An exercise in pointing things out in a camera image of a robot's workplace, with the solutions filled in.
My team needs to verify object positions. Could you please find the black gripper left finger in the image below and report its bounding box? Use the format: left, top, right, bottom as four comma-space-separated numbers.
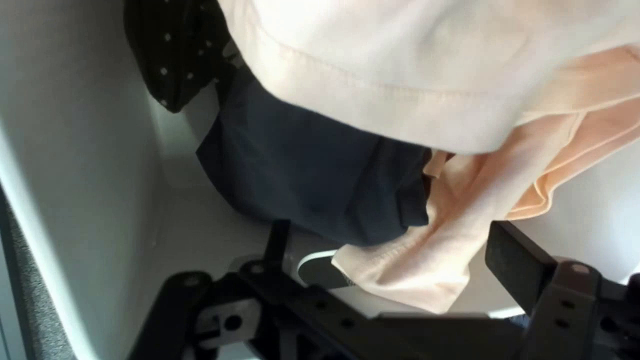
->
129, 218, 377, 360

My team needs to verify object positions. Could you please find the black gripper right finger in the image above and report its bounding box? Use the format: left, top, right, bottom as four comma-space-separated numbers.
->
485, 219, 603, 360

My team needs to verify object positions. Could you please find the black clothing garment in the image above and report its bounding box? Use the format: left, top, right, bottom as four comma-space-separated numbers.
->
195, 38, 437, 247

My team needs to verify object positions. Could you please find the peach pink cloth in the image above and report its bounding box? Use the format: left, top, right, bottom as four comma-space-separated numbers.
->
216, 0, 640, 316

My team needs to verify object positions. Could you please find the dark speckled patterned cloth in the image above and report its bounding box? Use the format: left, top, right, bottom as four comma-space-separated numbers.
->
120, 0, 239, 113

